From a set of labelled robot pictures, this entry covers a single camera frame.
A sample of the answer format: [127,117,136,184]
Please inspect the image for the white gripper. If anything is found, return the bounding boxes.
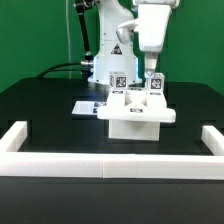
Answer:
[116,3,173,78]

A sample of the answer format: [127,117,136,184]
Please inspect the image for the white chair back piece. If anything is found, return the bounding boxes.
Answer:
[97,88,176,123]

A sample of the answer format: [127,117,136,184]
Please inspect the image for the white chair seat piece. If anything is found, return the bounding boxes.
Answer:
[108,120,160,141]

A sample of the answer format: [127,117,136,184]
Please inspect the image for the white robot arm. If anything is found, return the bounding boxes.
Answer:
[88,0,180,89]

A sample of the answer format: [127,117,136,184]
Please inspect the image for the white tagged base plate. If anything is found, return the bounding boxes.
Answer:
[72,101,106,115]

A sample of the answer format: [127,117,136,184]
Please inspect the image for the black hose behind robot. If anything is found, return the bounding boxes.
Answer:
[73,0,98,68]

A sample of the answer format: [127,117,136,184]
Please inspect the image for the black cable on table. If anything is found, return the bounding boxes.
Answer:
[36,62,93,79]

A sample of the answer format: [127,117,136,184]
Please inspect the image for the white U-shaped fence frame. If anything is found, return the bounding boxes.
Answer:
[0,121,224,180]

